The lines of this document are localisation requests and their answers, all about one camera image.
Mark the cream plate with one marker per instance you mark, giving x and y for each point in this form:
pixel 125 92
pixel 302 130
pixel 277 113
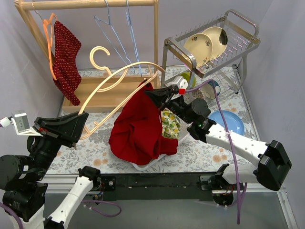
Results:
pixel 200 46
pixel 219 40

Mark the red polka dot garment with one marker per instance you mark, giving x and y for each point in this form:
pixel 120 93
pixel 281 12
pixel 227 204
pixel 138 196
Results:
pixel 64 68

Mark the metal dish rack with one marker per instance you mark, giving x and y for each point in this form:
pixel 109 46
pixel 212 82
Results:
pixel 232 63

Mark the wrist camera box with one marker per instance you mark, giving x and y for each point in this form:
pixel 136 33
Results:
pixel 181 83
pixel 20 123

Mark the blue wire hanger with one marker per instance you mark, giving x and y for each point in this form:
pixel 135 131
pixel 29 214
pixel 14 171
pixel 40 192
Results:
pixel 111 35
pixel 129 22

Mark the patterned brown bowl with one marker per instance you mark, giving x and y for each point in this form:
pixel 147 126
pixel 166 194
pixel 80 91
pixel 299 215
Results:
pixel 198 94

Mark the red skirt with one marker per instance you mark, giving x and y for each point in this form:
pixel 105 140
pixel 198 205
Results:
pixel 136 136

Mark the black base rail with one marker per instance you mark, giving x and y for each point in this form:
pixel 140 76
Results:
pixel 164 186

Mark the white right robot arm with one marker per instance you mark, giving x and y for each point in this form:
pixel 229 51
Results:
pixel 268 164

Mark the blue plate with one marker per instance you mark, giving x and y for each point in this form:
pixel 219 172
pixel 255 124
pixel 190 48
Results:
pixel 234 123

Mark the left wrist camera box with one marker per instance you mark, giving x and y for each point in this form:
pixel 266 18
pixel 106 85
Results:
pixel 20 123

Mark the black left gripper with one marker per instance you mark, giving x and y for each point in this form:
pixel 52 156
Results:
pixel 53 134

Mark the teal white bowl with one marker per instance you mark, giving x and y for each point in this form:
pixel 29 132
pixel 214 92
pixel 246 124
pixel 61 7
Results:
pixel 208 89

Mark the orange hanger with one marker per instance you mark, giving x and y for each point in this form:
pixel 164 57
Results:
pixel 48 30

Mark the lemon print garment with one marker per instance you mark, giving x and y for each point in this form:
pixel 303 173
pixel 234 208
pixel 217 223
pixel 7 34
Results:
pixel 171 125

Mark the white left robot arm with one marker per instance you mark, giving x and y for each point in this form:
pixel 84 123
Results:
pixel 21 176

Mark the floral table mat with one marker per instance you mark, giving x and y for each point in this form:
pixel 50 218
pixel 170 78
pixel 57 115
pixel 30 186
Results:
pixel 192 156

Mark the cream plate front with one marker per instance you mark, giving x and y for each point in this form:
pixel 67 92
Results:
pixel 200 46

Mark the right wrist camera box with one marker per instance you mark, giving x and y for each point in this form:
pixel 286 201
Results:
pixel 181 83

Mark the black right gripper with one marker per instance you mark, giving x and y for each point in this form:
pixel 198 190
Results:
pixel 168 98

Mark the wooden clothes rack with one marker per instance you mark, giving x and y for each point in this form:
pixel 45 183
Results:
pixel 25 8

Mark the cream plate back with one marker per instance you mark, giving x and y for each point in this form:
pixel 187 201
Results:
pixel 219 40

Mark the beige plastic hanger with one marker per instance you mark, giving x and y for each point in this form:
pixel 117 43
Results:
pixel 112 92

